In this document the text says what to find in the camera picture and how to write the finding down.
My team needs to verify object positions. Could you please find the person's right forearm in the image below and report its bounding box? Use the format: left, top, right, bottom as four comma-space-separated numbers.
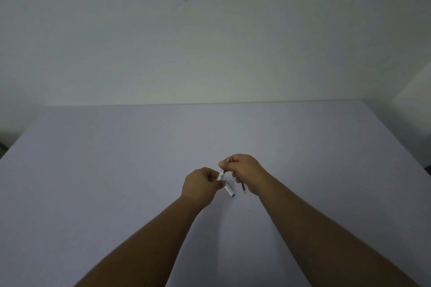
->
257, 175, 420, 287

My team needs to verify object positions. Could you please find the person's right hand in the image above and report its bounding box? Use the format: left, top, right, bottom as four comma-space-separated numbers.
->
218, 153, 270, 196

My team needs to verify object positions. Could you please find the person's left forearm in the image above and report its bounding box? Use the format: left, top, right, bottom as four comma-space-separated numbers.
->
74, 197, 204, 287

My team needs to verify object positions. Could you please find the pale grey table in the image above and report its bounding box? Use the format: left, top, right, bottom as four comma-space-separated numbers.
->
0, 100, 431, 287

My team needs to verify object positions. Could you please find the thin pen refill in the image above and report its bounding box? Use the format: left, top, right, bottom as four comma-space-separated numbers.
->
227, 157, 247, 195

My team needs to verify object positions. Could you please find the white pen cap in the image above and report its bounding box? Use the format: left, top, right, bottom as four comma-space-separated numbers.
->
217, 169, 237, 198

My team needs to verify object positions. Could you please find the person's left hand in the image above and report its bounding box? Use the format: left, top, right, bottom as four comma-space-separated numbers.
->
181, 167, 227, 211

